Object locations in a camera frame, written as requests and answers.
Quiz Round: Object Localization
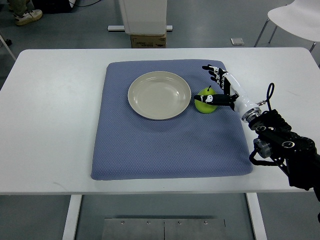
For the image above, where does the white table leg right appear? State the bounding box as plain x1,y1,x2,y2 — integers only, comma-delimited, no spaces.
245,192,267,240

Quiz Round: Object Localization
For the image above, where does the brown cardboard box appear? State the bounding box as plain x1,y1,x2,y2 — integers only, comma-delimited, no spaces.
130,34,167,49

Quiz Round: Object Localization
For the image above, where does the beige round plate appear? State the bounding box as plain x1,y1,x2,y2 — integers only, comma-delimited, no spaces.
127,71,192,120

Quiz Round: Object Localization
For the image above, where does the white chair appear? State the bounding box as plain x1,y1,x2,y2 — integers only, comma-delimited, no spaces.
254,0,320,52

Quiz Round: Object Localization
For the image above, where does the white table leg left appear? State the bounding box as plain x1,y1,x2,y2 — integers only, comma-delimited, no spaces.
62,194,82,240

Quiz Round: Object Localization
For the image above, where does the white pedestal stand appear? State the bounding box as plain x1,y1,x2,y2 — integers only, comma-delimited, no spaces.
107,0,173,36

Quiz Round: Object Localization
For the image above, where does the beige sneaker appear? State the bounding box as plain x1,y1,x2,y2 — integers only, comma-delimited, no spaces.
13,9,43,26

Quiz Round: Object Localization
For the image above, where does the grey floor socket cover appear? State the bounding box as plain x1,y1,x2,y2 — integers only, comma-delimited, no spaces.
230,37,245,46

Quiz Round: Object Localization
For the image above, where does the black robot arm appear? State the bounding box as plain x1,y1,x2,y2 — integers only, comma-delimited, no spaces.
246,83,320,199

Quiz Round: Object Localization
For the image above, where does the blue textured mat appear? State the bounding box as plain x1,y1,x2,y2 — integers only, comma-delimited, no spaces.
91,59,253,180

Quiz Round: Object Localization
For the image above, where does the metal floor plate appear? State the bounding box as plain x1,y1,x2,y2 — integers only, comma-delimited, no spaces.
101,218,228,240

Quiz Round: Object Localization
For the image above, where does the green pear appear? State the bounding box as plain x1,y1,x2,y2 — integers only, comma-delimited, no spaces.
194,85,217,114

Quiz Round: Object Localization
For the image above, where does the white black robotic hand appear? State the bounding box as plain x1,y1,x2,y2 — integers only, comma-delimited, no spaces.
194,65,261,123

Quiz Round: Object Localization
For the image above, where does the white table leg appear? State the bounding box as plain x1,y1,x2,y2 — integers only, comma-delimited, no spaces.
62,194,82,240
245,192,267,240

